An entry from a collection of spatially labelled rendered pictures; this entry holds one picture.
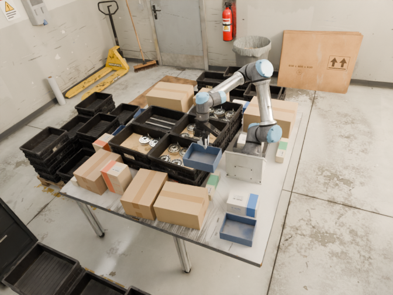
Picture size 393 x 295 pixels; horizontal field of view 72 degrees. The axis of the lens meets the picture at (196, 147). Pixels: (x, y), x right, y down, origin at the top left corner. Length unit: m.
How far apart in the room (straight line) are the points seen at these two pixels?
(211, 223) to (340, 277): 1.19
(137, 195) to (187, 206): 0.36
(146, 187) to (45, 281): 0.90
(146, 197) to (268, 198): 0.84
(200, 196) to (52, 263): 1.15
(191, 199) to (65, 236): 1.62
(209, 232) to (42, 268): 1.19
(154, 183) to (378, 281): 1.85
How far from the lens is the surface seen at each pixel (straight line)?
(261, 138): 1.86
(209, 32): 5.04
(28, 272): 2.35
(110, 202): 2.12
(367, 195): 3.16
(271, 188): 2.03
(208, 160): 1.69
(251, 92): 3.52
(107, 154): 2.26
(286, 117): 2.36
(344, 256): 2.68
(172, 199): 1.78
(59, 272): 2.22
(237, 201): 1.82
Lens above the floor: 2.23
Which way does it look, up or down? 40 degrees down
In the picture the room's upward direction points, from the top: 7 degrees counter-clockwise
